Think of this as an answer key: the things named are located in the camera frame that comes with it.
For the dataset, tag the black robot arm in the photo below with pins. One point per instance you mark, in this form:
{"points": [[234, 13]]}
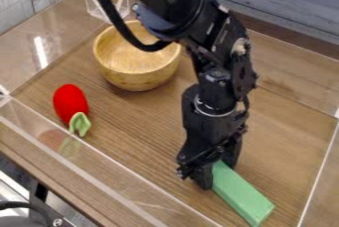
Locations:
{"points": [[215, 38]]}

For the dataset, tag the clear acrylic front barrier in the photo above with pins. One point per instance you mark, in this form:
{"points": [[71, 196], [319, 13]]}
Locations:
{"points": [[112, 196]]}

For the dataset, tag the green rectangular block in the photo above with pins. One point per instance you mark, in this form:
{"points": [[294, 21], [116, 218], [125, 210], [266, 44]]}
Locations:
{"points": [[247, 201]]}

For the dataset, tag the red felt strawberry toy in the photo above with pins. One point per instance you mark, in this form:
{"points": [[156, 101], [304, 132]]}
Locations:
{"points": [[71, 107]]}

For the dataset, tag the clear acrylic corner bracket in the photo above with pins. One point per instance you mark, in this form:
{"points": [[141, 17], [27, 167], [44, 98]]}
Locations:
{"points": [[96, 10]]}

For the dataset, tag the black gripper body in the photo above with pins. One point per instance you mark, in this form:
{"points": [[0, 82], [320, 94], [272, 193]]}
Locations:
{"points": [[211, 124]]}

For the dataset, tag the light wooden bowl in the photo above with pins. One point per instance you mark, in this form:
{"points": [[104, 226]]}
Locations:
{"points": [[129, 68]]}

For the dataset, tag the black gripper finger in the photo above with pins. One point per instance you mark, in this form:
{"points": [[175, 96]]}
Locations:
{"points": [[203, 177], [232, 151]]}

